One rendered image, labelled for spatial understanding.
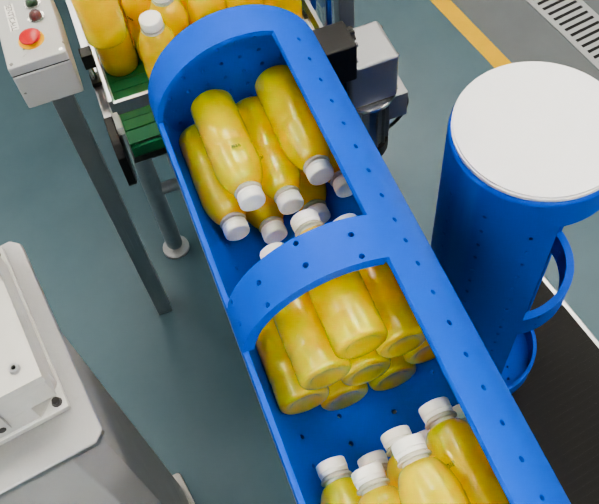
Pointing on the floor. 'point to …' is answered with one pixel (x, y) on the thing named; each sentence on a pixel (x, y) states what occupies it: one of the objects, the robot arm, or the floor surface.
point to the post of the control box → (75, 122)
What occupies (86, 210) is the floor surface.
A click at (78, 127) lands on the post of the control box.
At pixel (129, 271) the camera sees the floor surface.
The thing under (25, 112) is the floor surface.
